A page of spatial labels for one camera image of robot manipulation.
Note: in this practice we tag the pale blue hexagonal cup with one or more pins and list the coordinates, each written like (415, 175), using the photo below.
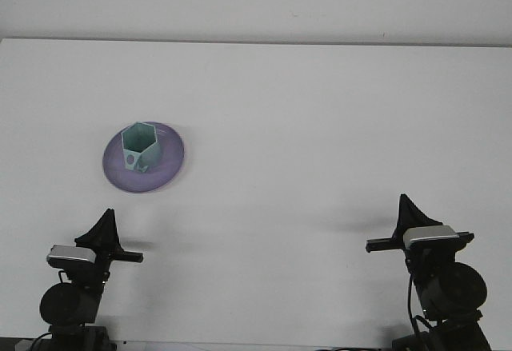
(140, 139)

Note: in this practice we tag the pale purple round plate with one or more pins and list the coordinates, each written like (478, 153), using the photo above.
(168, 175)

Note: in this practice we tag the small grey block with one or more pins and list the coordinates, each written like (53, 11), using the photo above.
(24, 345)

